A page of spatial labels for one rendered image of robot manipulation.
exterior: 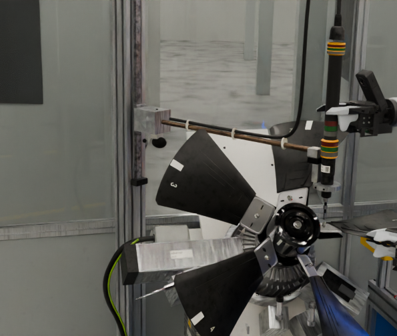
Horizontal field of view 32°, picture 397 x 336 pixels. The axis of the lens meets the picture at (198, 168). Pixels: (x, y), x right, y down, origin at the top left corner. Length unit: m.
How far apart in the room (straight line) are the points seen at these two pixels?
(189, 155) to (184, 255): 0.26
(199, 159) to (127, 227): 0.57
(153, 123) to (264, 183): 0.38
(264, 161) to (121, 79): 0.51
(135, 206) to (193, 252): 0.49
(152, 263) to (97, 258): 0.69
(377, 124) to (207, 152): 0.44
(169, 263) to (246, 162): 0.46
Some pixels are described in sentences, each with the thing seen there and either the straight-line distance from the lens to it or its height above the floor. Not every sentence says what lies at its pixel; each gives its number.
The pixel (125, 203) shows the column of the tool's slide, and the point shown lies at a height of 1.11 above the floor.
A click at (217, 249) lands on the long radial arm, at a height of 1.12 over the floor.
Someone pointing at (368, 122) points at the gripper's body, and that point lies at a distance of 1.80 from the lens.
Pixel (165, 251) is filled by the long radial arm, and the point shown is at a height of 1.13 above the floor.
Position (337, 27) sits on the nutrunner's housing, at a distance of 1.72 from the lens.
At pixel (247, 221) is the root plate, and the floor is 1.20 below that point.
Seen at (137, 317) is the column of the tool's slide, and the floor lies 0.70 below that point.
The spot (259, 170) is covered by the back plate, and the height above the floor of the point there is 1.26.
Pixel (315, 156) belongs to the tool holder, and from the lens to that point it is 1.78.
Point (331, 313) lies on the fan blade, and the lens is 1.73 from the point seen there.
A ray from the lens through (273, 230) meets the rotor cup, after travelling 1.73.
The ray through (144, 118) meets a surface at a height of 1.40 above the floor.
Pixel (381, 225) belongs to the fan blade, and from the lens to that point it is 1.90.
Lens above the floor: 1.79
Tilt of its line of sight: 15 degrees down
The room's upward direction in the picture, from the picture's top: 1 degrees clockwise
